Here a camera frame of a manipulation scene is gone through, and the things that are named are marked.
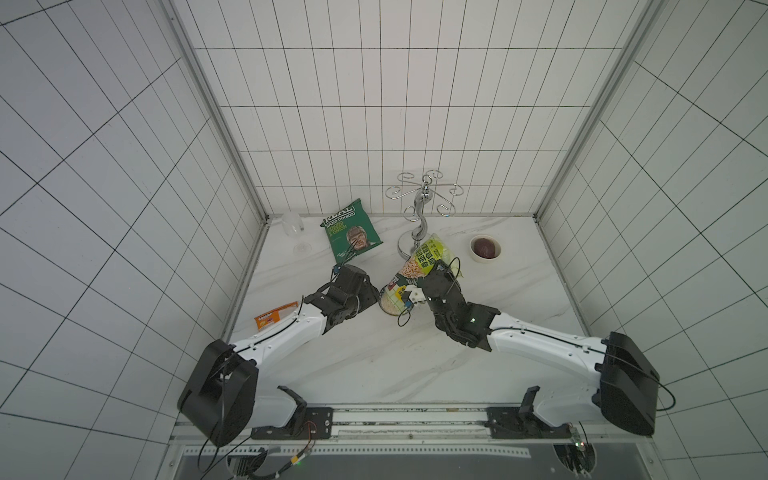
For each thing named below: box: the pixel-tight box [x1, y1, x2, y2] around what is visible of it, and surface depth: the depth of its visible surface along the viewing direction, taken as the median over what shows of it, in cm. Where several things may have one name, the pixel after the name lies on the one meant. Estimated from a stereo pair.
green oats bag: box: [393, 234, 464, 286], surface depth 81 cm
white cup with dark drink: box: [469, 235, 502, 262], surface depth 105 cm
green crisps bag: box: [320, 198, 384, 265], surface depth 110 cm
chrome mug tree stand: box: [385, 169, 465, 260], surface depth 91 cm
